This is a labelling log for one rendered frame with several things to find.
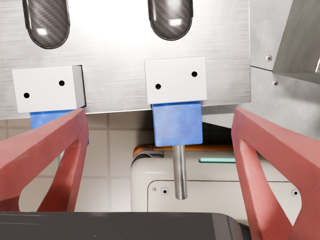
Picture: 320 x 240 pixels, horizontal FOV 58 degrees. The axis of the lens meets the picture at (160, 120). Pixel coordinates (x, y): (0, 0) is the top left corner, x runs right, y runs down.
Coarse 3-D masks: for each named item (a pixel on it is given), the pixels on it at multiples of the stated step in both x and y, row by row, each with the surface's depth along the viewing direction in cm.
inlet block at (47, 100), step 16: (16, 80) 23; (32, 80) 23; (48, 80) 23; (64, 80) 23; (80, 80) 25; (16, 96) 24; (32, 96) 24; (48, 96) 24; (64, 96) 24; (80, 96) 25; (32, 112) 25; (48, 112) 25; (64, 112) 25; (32, 128) 25
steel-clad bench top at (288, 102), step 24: (264, 0) 30; (288, 0) 30; (264, 24) 31; (264, 48) 31; (264, 72) 31; (264, 96) 32; (288, 96) 32; (312, 96) 32; (216, 120) 32; (288, 120) 32; (312, 120) 32
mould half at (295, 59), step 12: (300, 0) 28; (312, 0) 26; (300, 12) 28; (312, 12) 25; (288, 24) 30; (300, 24) 27; (312, 24) 25; (288, 36) 29; (300, 36) 26; (312, 36) 24; (288, 48) 29; (300, 48) 26; (312, 48) 24; (276, 60) 31; (288, 60) 28; (300, 60) 25; (312, 60) 23; (276, 72) 30; (288, 72) 27; (300, 72) 25; (312, 72) 23
